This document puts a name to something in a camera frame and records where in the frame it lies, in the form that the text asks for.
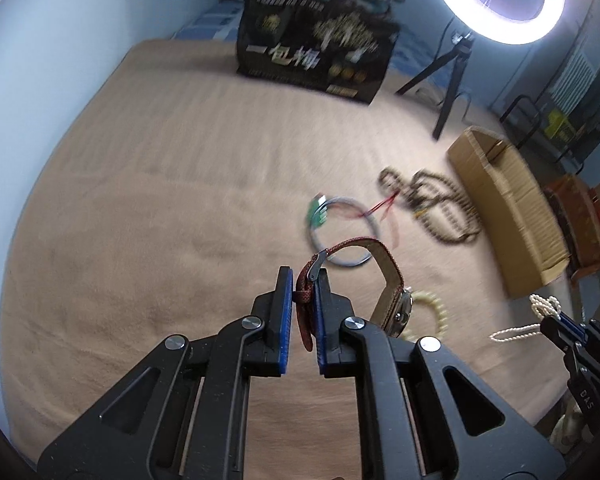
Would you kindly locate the green tag with red string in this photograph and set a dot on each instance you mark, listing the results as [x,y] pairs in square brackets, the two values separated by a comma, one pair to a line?
[317,212]

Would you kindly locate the white ring light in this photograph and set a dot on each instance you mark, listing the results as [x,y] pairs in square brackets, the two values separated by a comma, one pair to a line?
[483,20]

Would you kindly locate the cardboard box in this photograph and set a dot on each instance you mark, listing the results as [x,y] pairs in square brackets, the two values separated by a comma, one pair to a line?
[526,239]

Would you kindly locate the black metal rack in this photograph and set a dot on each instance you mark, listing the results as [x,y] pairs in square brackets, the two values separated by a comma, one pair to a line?
[521,120]

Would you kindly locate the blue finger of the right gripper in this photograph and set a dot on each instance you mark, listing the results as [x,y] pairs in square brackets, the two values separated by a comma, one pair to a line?
[562,331]

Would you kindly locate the orange covered stool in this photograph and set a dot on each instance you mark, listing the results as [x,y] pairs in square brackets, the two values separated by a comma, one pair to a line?
[577,209]

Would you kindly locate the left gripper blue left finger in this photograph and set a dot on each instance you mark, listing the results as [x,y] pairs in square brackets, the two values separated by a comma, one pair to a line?
[269,347]

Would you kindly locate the hanging clothes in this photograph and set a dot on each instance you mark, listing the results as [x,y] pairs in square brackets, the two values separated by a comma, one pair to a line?
[573,107]

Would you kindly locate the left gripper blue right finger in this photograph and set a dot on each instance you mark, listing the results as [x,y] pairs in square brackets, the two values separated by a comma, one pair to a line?
[334,358]

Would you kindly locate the blue checkered bedsheet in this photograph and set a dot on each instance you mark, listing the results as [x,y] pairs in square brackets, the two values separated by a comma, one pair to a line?
[219,23]

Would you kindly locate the red strap wristwatch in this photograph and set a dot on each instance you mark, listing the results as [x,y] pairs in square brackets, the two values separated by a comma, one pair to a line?
[393,301]

